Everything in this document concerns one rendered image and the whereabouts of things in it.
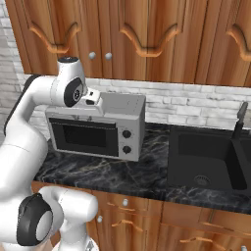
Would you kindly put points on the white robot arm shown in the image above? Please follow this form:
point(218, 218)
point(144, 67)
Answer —
point(23, 153)

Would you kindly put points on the black tap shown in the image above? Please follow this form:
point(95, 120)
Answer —
point(240, 118)

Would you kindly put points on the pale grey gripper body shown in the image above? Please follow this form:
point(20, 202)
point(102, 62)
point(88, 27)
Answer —
point(100, 104)

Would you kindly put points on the round grey cupboard knob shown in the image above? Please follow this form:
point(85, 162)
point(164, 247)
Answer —
point(243, 248)
point(99, 219)
point(92, 55)
point(108, 56)

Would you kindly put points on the black sink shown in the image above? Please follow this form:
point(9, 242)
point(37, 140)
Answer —
point(202, 157)

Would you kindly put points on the wooden drawer front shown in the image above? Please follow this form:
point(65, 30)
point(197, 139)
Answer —
point(140, 203)
point(209, 215)

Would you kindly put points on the wooden carved wall cupboard door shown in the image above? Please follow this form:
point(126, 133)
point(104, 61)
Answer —
point(153, 29)
point(228, 39)
point(39, 19)

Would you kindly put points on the wooden base cupboard door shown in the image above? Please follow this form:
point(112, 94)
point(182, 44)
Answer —
point(176, 238)
point(130, 235)

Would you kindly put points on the grey microwave oven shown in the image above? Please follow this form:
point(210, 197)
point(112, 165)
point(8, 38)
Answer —
point(130, 137)

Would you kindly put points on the round grey drawer knob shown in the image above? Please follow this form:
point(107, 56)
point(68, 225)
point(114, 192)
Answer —
point(125, 202)

